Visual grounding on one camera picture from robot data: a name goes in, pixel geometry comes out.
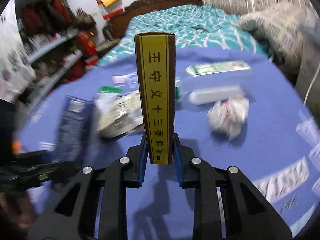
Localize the dark blue carton box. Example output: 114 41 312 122
52 96 94 166

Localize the white paper ball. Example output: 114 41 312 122
207 98 249 140

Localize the yellow brown seasoning box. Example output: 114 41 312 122
135 32 176 165

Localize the blue vintage print bedsheet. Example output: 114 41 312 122
19 48 319 239

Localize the white green snack wrapper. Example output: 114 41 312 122
95 86 143 139

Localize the cluttered metal shelf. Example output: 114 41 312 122
15 0 96 105

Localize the white green flat box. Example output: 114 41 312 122
185 61 251 76

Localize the carved wooden headboard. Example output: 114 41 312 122
103 0 203 40

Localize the teal patterned quilt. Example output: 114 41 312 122
98 4 267 66

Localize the grey checkered folded blanket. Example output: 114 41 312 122
237 2 306 75

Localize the white charging cable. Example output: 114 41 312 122
303 62 320 106

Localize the red yellow wall calendar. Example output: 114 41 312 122
96 0 124 21

